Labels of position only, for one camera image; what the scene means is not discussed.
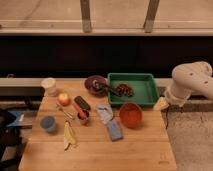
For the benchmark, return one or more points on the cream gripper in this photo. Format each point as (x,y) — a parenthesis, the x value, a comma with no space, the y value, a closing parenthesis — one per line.
(161,104)

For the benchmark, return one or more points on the light blue towel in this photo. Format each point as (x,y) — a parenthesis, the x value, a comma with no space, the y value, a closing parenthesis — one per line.
(105,113)

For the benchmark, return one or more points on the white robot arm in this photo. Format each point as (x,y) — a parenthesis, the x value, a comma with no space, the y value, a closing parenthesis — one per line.
(186,79)

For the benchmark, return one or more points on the green plastic tray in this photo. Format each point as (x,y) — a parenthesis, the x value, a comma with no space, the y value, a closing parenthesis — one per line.
(145,92)

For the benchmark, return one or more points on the orange bowl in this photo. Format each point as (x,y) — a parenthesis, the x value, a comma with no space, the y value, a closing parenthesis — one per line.
(130,115)

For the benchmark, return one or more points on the dark grapes bunch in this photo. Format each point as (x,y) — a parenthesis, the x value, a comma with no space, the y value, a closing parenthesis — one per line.
(124,89)

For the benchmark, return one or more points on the blue sponge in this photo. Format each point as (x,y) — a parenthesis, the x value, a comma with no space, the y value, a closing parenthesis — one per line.
(114,130)

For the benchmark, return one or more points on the black spoon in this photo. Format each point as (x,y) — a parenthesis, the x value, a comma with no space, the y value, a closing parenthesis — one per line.
(106,87)

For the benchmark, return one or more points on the small dark red cup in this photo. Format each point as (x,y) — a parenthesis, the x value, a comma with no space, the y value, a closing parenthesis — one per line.
(84,121)

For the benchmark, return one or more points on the red marker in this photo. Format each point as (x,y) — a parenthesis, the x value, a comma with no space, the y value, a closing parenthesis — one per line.
(79,110)

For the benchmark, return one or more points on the metal fork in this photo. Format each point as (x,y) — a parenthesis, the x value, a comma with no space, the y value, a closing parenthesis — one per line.
(60,108)

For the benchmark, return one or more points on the apple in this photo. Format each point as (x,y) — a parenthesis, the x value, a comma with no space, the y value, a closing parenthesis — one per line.
(63,99)

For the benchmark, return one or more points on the white plastic cup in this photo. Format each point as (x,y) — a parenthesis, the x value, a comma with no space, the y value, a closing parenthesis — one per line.
(49,85)

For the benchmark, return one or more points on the blue cup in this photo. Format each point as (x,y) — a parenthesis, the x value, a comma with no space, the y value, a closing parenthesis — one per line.
(48,124)

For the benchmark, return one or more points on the black chair with blue item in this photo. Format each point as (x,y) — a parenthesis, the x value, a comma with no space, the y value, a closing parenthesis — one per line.
(10,136)

